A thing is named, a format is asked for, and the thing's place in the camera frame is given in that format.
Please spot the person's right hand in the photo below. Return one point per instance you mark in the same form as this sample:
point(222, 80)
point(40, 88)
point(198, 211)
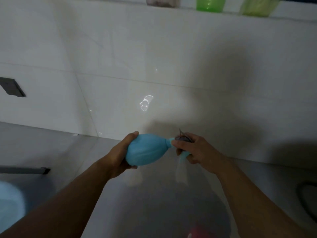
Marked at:
point(201, 153)

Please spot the person's left hand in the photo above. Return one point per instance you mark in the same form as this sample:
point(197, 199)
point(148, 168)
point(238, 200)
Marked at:
point(116, 158)

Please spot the person's left thumb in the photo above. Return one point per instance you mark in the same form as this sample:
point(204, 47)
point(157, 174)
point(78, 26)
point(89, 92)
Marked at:
point(130, 138)

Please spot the person's right thumb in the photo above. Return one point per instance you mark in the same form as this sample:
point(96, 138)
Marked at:
point(180, 144)

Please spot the light blue water balloon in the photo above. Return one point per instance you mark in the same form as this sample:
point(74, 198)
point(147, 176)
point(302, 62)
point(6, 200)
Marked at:
point(146, 149)

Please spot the person's right forearm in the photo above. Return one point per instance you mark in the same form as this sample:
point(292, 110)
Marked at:
point(250, 203)

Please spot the person's left forearm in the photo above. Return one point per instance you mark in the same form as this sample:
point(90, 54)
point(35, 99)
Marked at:
point(57, 205)

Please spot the grey metal bar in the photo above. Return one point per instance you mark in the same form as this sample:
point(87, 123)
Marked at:
point(24, 170)

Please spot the light blue plastic bucket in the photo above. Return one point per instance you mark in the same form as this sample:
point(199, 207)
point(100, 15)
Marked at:
point(10, 205)

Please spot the brownish translucent container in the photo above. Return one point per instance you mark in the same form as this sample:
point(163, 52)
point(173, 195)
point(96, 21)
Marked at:
point(163, 1)

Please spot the green plastic bottle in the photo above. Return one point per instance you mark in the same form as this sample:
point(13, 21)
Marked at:
point(210, 3)

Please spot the yellow-green plastic bottle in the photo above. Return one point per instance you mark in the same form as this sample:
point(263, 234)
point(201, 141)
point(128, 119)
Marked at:
point(260, 6)

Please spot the dark grey wall bracket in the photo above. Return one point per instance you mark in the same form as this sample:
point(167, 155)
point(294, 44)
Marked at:
point(11, 87)

